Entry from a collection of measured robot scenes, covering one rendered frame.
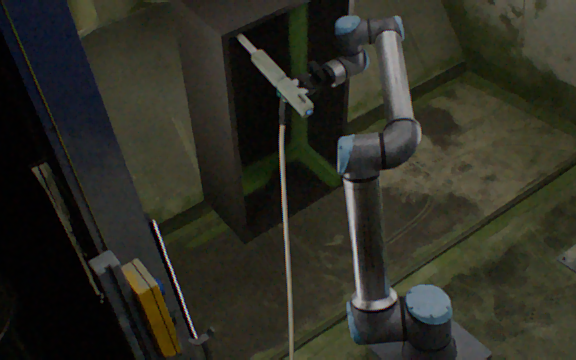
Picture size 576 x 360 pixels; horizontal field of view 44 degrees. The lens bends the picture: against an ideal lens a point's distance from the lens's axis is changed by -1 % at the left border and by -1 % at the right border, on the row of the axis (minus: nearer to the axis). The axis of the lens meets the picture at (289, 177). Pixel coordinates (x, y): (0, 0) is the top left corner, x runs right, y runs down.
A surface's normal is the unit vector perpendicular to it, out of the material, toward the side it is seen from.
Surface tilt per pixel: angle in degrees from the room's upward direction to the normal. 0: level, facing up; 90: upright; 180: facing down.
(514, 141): 0
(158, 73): 57
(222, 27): 12
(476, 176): 0
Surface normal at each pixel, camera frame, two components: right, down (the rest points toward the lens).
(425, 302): -0.06, -0.77
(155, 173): 0.39, -0.04
